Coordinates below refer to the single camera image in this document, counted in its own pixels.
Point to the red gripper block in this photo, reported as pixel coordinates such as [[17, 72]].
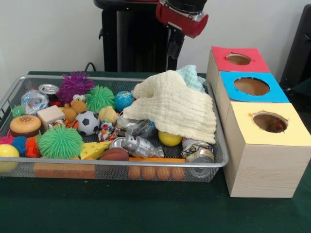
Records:
[[179, 20]]

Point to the cream waffle cloth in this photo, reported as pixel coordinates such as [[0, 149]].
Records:
[[175, 106]]

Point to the multicolour confetti print cloth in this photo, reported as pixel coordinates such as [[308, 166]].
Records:
[[106, 131]]

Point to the shallow grey mesh bin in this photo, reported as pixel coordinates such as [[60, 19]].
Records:
[[111, 173]]

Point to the wooden box with three holes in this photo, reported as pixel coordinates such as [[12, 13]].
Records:
[[262, 170]]

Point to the mint green waffle cloth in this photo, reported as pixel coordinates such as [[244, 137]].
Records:
[[192, 77]]

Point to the green spiky rubber ball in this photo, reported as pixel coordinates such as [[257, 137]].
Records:
[[60, 143], [100, 98]]

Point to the purple spiky rubber ball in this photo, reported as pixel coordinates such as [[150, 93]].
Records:
[[75, 83]]

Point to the silver robot toy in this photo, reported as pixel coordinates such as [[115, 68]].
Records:
[[141, 145]]

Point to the black white soccer ball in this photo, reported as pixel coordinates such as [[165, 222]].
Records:
[[88, 122]]

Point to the yellow cheese wedge toy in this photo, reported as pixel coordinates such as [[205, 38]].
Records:
[[93, 149]]

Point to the plain wooden cube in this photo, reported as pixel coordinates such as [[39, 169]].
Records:
[[51, 116]]

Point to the toy hamburger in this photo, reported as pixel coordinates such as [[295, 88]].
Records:
[[25, 125]]

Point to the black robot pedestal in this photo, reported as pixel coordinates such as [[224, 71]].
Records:
[[136, 36]]

